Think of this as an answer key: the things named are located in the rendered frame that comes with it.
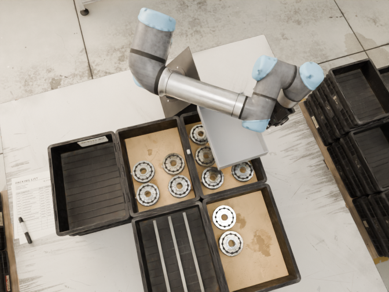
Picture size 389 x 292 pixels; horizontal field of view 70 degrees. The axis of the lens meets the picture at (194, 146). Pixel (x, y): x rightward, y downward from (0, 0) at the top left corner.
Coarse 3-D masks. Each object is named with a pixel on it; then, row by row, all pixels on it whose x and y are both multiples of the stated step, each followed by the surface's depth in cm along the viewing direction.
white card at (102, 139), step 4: (104, 136) 126; (88, 140) 125; (92, 140) 126; (96, 140) 128; (100, 140) 129; (104, 140) 130; (80, 144) 127; (84, 144) 128; (88, 144) 130; (92, 144) 131
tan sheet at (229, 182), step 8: (200, 136) 136; (192, 144) 135; (208, 144) 135; (192, 152) 133; (248, 160) 133; (200, 168) 131; (200, 176) 130; (224, 176) 130; (224, 184) 129; (232, 184) 129; (240, 184) 129; (208, 192) 128
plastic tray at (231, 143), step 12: (204, 108) 116; (204, 120) 115; (216, 120) 115; (228, 120) 115; (240, 120) 115; (216, 132) 113; (228, 132) 113; (240, 132) 113; (252, 132) 113; (216, 144) 112; (228, 144) 112; (240, 144) 112; (252, 144) 112; (264, 144) 108; (216, 156) 110; (228, 156) 110; (240, 156) 110; (252, 156) 105
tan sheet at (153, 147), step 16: (176, 128) 137; (128, 144) 134; (144, 144) 134; (160, 144) 134; (176, 144) 135; (160, 160) 132; (160, 176) 130; (160, 192) 127; (192, 192) 127; (144, 208) 125
